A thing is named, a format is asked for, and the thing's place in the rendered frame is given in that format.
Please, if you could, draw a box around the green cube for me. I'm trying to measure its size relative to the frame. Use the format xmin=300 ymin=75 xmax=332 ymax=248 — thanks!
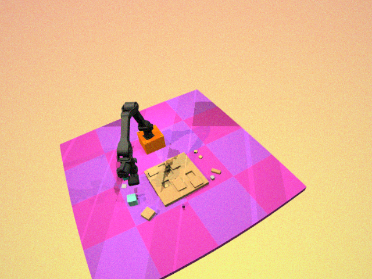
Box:
xmin=127 ymin=194 xmax=138 ymax=207

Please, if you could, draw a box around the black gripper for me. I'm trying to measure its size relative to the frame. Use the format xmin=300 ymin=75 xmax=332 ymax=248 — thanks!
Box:
xmin=128 ymin=157 xmax=140 ymax=187

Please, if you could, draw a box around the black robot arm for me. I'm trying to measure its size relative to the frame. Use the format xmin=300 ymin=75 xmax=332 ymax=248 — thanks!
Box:
xmin=116 ymin=102 xmax=155 ymax=178

